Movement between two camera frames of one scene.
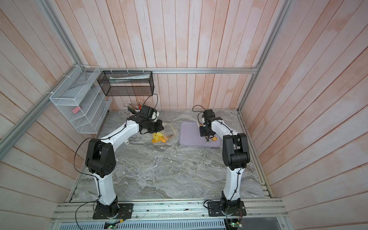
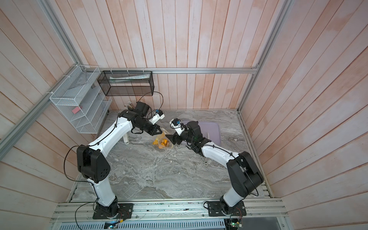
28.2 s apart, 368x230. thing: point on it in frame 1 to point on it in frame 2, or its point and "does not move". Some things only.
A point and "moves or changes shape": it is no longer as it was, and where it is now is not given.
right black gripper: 201,132 to 174,139
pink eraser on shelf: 75,110 does not move
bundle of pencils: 131,108 does not move
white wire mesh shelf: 80,97 does not move
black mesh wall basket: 127,83 does not move
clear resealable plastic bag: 168,135 moves or changes shape
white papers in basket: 117,79 does not move
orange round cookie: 167,137 moves or changes shape
